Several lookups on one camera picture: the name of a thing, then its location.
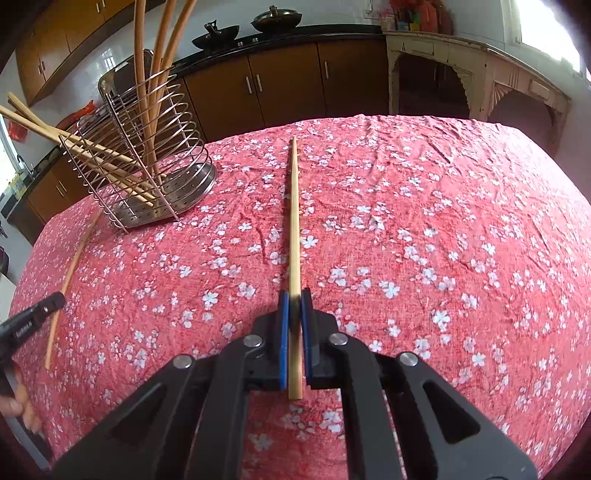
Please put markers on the black kitchen countertop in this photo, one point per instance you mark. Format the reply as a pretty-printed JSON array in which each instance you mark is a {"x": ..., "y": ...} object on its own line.
[{"x": 323, "y": 36}]

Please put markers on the white-framed side window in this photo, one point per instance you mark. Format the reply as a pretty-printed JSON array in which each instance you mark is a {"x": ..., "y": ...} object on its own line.
[{"x": 545, "y": 27}]

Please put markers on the person's left hand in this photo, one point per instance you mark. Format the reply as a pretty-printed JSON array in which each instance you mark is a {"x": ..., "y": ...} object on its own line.
[{"x": 25, "y": 406}]

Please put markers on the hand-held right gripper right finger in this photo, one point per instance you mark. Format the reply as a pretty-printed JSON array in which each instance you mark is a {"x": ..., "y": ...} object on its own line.
[{"x": 307, "y": 341}]

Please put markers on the wooden chopstick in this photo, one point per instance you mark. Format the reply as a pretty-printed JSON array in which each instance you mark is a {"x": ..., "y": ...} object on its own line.
[
  {"x": 37, "y": 117},
  {"x": 294, "y": 230},
  {"x": 69, "y": 277},
  {"x": 55, "y": 132}
]

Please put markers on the black gas stove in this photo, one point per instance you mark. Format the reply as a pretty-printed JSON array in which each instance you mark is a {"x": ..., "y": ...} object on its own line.
[{"x": 247, "y": 41}]

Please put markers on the black wok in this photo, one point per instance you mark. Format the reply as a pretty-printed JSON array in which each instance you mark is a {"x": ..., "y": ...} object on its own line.
[{"x": 214, "y": 37}]

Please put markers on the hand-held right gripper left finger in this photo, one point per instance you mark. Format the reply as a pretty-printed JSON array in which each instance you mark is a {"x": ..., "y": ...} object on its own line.
[{"x": 283, "y": 341}]

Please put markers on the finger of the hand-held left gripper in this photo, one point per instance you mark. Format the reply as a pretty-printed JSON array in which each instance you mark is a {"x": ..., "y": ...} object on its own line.
[{"x": 39, "y": 314}]

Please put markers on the colourful bottles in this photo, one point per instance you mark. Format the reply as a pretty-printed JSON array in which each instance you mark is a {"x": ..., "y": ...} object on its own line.
[{"x": 402, "y": 18}]

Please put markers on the red floral tablecloth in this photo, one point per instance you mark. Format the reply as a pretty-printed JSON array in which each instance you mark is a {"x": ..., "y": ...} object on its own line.
[{"x": 415, "y": 230}]

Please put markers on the lidded dark pan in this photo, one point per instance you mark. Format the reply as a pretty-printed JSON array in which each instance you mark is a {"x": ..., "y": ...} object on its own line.
[{"x": 276, "y": 19}]

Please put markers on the worn wooden side table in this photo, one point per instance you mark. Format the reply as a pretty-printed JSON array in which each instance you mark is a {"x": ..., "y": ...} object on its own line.
[{"x": 508, "y": 69}]

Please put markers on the wooden wall cabinets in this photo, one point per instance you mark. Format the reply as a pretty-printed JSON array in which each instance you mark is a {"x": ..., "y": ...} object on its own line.
[{"x": 46, "y": 37}]

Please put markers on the wooden base cabinets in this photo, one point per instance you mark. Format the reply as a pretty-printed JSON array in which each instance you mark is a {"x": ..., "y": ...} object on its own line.
[{"x": 286, "y": 78}]

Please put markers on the stainless steel tray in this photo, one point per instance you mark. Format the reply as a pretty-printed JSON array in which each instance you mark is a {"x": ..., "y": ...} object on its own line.
[{"x": 120, "y": 78}]

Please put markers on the large red plastic bag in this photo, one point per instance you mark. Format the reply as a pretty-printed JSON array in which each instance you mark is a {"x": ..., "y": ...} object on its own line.
[{"x": 431, "y": 16}]

